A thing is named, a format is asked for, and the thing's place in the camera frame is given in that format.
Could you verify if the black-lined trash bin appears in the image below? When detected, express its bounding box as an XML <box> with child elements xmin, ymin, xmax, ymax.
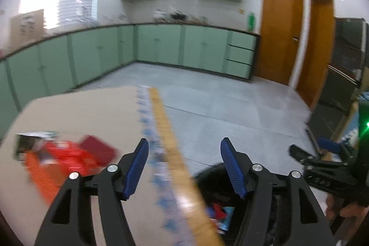
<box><xmin>192</xmin><ymin>162</ymin><xmax>289</xmax><ymax>246</ymax></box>

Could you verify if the black glass cabinet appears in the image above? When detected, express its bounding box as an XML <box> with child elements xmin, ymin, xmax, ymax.
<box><xmin>306</xmin><ymin>17</ymin><xmax>368</xmax><ymax>154</ymax></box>

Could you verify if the patterned tablecloth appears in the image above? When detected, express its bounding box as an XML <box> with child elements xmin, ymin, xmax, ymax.
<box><xmin>135</xmin><ymin>85</ymin><xmax>185</xmax><ymax>246</ymax></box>

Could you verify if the green base cabinet run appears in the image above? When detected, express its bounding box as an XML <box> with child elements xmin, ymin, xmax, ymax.
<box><xmin>0</xmin><ymin>24</ymin><xmax>258</xmax><ymax>115</ymax></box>

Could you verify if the green cabinet drawer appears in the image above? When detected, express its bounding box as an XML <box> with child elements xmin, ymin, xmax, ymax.
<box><xmin>230</xmin><ymin>31</ymin><xmax>257</xmax><ymax>50</ymax></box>
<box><xmin>225</xmin><ymin>59</ymin><xmax>253</xmax><ymax>79</ymax></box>
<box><xmin>228</xmin><ymin>46</ymin><xmax>255</xmax><ymax>64</ymax></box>

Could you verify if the person's right hand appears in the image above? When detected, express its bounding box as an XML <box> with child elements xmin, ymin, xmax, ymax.
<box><xmin>325</xmin><ymin>194</ymin><xmax>369</xmax><ymax>219</ymax></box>

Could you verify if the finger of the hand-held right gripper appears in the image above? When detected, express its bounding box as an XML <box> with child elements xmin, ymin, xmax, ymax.
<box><xmin>318</xmin><ymin>137</ymin><xmax>346</xmax><ymax>155</ymax></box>
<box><xmin>289</xmin><ymin>145</ymin><xmax>314</xmax><ymax>165</ymax></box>

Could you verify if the light blue packet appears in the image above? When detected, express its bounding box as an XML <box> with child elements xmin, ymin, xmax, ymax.
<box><xmin>223</xmin><ymin>206</ymin><xmax>235</xmax><ymax>231</ymax></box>

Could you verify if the open wooden door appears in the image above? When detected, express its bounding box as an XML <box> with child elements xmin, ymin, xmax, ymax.
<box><xmin>296</xmin><ymin>0</ymin><xmax>336</xmax><ymax>110</ymax></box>

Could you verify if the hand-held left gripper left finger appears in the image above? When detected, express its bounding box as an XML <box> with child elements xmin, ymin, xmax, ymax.
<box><xmin>34</xmin><ymin>138</ymin><xmax>150</xmax><ymax>246</ymax></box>

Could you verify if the closed wooden door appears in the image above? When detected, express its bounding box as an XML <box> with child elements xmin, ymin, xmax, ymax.
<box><xmin>254</xmin><ymin>0</ymin><xmax>305</xmax><ymax>86</ymax></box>

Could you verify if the dark red wallet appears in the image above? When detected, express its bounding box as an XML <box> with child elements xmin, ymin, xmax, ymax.
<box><xmin>79</xmin><ymin>135</ymin><xmax>116</xmax><ymax>166</ymax></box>

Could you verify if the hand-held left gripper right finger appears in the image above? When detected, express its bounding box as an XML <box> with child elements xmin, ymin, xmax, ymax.
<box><xmin>220</xmin><ymin>137</ymin><xmax>336</xmax><ymax>246</ymax></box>

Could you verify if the small cardboard box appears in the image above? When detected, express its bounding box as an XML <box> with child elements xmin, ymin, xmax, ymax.
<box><xmin>10</xmin><ymin>9</ymin><xmax>45</xmax><ymax>46</ymax></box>

